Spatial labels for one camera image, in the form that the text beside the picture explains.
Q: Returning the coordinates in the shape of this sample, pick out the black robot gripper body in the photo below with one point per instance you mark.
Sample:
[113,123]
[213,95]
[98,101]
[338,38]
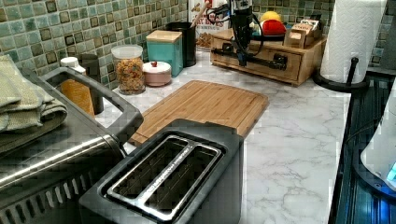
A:
[241,20]

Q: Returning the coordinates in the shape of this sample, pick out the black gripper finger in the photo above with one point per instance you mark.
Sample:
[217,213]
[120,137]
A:
[245,57]
[240,56]

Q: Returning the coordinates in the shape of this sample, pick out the wooden drawer with black handle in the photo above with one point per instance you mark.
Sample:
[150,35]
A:
[269,62]

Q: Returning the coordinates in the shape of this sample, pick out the wooden drawer cabinet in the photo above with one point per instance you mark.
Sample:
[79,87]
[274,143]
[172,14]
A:
[311,56]

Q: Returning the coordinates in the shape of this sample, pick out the cereal box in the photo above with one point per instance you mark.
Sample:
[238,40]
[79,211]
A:
[209,23]

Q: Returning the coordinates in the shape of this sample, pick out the yellow plush toy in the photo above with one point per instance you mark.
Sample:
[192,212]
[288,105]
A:
[270,15]

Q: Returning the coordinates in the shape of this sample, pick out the wooden spoon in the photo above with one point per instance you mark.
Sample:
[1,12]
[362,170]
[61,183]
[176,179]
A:
[199,14]

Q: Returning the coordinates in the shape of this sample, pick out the black utensil holder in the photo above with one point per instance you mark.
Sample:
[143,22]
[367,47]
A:
[188,40]

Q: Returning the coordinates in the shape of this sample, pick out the bamboo cutting board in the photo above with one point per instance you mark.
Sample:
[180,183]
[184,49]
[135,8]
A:
[204,101]

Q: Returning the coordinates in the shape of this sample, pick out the tea bag boxes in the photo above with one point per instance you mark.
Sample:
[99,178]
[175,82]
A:
[303,34]

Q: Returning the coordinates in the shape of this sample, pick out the teal canister with wooden lid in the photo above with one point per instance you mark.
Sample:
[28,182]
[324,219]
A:
[166,46]

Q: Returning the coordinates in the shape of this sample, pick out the pink lidded dish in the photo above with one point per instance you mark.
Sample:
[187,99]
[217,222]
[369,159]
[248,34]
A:
[157,73]

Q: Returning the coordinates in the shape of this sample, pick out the glass jar of cereal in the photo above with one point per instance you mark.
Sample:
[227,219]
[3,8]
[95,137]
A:
[128,64]

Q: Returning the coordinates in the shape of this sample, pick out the paper towel roll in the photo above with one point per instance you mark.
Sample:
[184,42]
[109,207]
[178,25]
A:
[352,34]

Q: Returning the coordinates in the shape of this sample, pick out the black two-slot toaster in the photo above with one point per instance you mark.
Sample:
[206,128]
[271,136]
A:
[186,173]

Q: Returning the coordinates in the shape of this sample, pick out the orange spice bottle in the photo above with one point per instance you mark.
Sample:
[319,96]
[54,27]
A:
[75,91]

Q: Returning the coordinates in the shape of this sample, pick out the folded green towels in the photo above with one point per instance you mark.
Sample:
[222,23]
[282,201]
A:
[27,110]

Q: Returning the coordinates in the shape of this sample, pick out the stainless steel toaster oven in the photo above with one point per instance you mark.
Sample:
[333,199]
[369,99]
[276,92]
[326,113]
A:
[42,181]

